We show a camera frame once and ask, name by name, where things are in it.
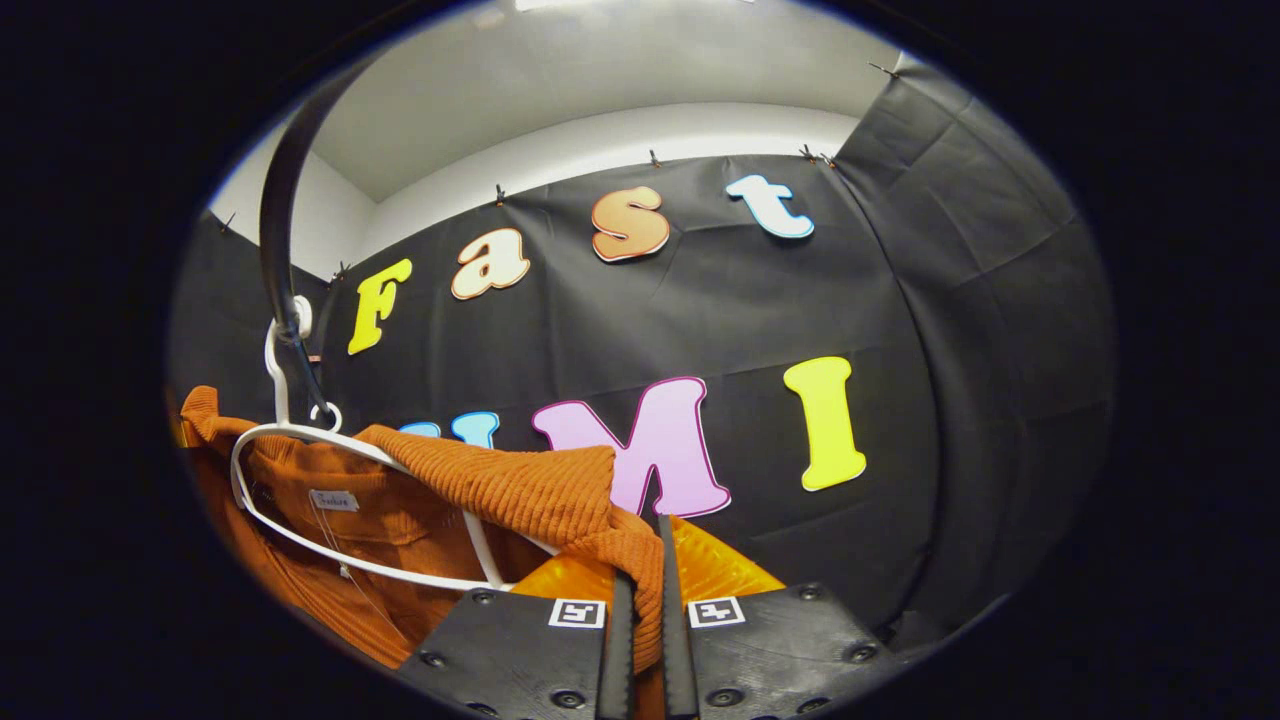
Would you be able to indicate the black clothes rail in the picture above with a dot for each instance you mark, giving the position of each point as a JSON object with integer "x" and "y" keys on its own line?
{"x": 272, "y": 220}

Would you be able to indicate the large ceiling light panel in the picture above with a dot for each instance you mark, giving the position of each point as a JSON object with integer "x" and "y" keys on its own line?
{"x": 540, "y": 3}

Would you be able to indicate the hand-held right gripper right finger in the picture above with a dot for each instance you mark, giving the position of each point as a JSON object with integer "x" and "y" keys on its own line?
{"x": 677, "y": 650}

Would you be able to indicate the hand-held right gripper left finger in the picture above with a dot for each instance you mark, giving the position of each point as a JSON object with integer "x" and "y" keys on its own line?
{"x": 617, "y": 650}

